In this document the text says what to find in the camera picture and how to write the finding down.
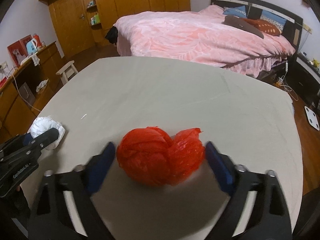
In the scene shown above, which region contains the white plastic bag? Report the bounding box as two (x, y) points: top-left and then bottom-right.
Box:
(28, 116), (66, 150)

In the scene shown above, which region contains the red plastic bag ball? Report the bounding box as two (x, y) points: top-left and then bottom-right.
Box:
(116, 127), (204, 187)

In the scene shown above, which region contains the black lined trash bin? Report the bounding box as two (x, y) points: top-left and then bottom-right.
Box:
(293, 187), (320, 240)

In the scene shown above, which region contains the wooden side cabinet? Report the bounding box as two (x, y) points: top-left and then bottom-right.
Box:
(0, 42), (63, 142)

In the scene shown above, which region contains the small white wooden stool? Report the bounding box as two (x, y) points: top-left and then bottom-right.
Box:
(56, 61), (78, 85)

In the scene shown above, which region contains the light blue electric kettle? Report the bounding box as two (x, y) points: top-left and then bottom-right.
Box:
(26, 38), (37, 55)

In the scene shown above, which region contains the white bathroom scale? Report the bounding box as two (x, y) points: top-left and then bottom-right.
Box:
(304, 106), (319, 131)

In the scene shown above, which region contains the dark bedside table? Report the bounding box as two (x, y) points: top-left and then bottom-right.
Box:
(285, 54), (319, 109)

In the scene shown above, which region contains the wooden wardrobe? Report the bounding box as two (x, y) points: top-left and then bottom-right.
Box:
(39, 0), (190, 59)

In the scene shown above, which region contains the yellow plush toy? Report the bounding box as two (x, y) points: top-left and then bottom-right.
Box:
(312, 59), (320, 68)

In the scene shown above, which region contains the red dotted cushion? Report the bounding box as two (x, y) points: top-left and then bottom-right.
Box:
(242, 18), (282, 36)

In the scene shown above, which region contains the black wooden headboard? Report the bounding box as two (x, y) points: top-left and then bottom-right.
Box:
(210, 0), (303, 50)

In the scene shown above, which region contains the bed with pink quilt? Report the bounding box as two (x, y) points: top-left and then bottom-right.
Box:
(106, 5), (296, 77)

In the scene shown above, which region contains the right blue pillow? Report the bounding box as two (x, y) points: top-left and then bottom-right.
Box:
(260, 10), (286, 31)

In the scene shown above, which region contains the blue pillow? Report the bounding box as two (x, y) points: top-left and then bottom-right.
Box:
(260, 10), (286, 31)
(223, 5), (247, 18)

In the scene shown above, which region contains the brown cushion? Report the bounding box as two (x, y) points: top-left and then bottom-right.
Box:
(223, 15), (264, 39)

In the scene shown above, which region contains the left blue pillow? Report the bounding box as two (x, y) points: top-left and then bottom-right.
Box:
(223, 5), (247, 18)

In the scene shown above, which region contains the red picture frame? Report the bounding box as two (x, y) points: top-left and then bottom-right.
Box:
(7, 35), (32, 67)

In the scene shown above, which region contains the white charging cable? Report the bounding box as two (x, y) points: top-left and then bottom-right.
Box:
(274, 61), (299, 102)

